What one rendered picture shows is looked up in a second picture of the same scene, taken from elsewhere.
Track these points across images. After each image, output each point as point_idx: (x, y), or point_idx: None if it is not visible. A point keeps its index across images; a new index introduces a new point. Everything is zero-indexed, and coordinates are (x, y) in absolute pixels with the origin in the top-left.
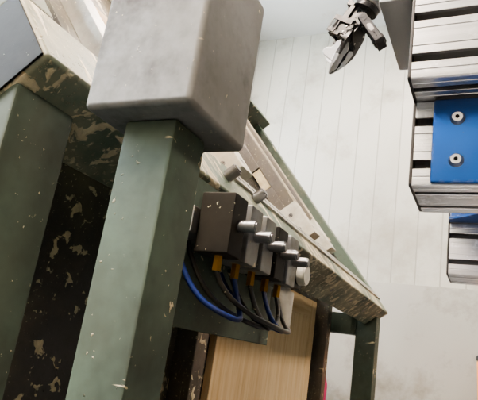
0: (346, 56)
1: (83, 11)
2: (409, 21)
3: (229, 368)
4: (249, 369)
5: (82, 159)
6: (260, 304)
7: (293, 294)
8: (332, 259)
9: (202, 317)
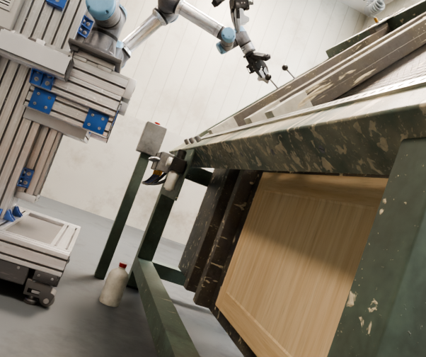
0: (234, 16)
1: None
2: (119, 113)
3: (247, 250)
4: (261, 257)
5: None
6: (178, 183)
7: (169, 172)
8: (250, 127)
9: (166, 191)
